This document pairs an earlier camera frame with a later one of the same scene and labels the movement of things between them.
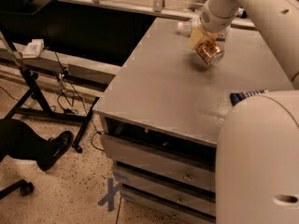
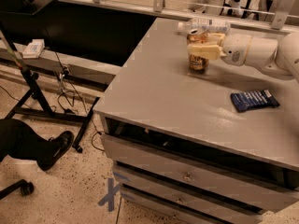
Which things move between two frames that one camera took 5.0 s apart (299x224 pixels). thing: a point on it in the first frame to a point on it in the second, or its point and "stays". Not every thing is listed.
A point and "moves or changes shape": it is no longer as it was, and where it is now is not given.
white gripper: [210, 22] to [234, 49]
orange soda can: [209, 51] moves or changes shape
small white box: [34, 49] stays
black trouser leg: [17, 139] stays
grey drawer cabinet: [161, 117] stays
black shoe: [54, 148] stays
